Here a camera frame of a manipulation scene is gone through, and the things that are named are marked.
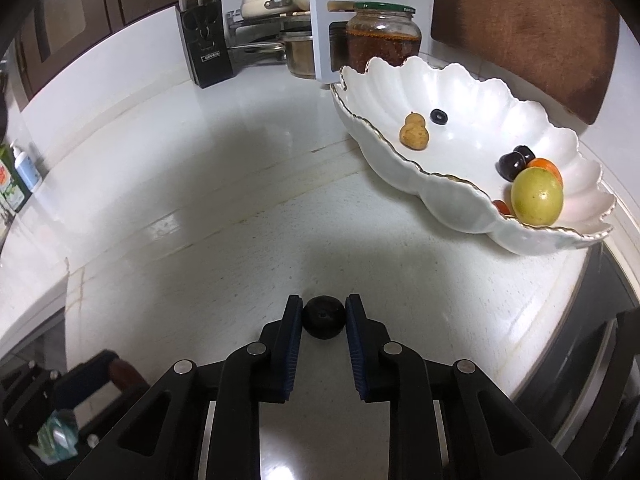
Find black glass gas stove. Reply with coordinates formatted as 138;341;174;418
510;245;640;480

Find white pump bottle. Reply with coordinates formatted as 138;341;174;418
11;140;42;192

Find brown wooden cutting board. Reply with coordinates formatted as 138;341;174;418
431;0;621;126

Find white scalloped bowl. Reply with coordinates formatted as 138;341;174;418
330;55;617;257

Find steel saucepan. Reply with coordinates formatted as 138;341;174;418
227;30;317;80

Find black knife block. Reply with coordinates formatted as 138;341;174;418
175;0;236;90

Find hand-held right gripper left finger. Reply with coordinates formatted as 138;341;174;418
67;294;305;480

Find steel corner shelf rack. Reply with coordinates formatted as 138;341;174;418
226;7;313;68

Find orange tangerine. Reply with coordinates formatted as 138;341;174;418
526;157;564;186

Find brown wooden cabinet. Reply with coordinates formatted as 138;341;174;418
15;0;241;101

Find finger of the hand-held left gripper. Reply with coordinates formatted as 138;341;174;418
50;350;121;411

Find green apple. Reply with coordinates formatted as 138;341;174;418
510;167;565;227

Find green detergent bottle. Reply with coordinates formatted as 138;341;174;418
0;142;28;213

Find glass jar with green lid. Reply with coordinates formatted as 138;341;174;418
346;2;422;75

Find white plastic frame stand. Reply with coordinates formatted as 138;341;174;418
308;0;361;85

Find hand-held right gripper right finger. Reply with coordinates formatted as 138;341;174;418
345;293;583;480

